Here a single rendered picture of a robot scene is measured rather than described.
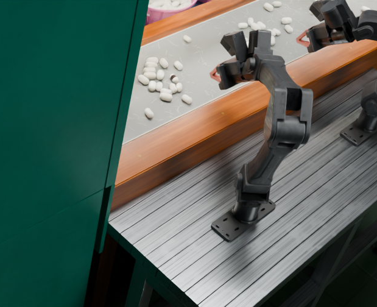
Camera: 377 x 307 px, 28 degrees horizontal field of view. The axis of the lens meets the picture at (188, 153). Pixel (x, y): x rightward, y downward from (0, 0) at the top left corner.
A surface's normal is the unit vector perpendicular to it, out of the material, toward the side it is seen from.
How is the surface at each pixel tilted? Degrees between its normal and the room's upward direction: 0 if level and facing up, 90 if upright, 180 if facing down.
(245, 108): 0
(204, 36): 0
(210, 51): 0
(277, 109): 46
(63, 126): 90
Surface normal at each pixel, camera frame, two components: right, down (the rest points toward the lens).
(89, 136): 0.68, 0.60
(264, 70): -0.92, -0.04
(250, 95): 0.19, -0.70
